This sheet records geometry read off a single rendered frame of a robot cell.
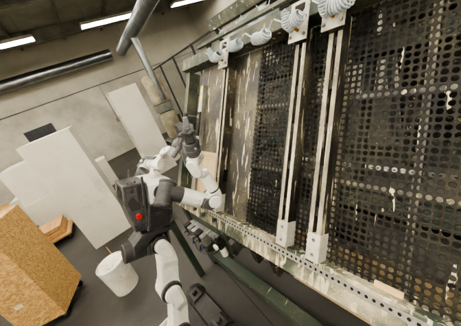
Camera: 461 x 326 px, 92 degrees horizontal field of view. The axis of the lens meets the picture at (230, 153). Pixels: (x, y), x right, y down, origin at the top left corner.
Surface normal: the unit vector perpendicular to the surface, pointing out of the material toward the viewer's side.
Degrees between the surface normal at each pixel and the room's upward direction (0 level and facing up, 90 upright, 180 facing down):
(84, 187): 90
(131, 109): 90
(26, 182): 90
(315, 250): 57
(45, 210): 90
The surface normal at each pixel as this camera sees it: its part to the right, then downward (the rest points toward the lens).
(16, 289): 0.29, 0.28
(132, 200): 0.62, 0.08
